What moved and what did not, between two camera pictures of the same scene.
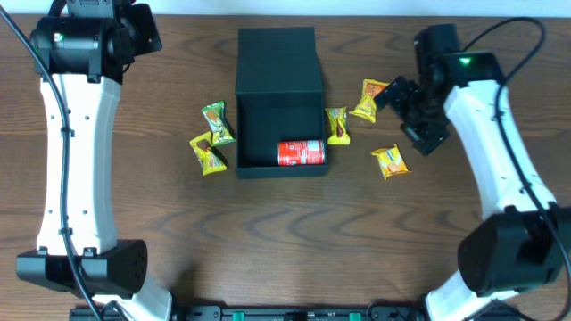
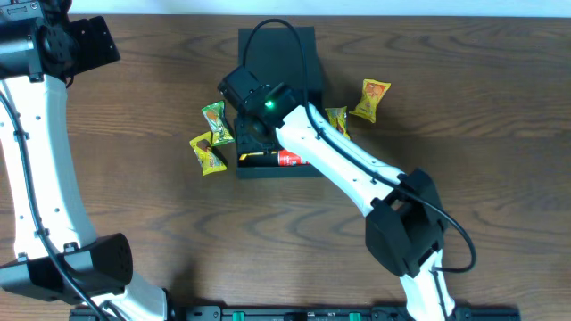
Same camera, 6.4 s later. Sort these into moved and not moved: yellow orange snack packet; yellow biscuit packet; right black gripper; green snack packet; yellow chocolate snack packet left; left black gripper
Moved: yellow biscuit packet; right black gripper; left black gripper
Not moved: yellow chocolate snack packet left; green snack packet; yellow orange snack packet
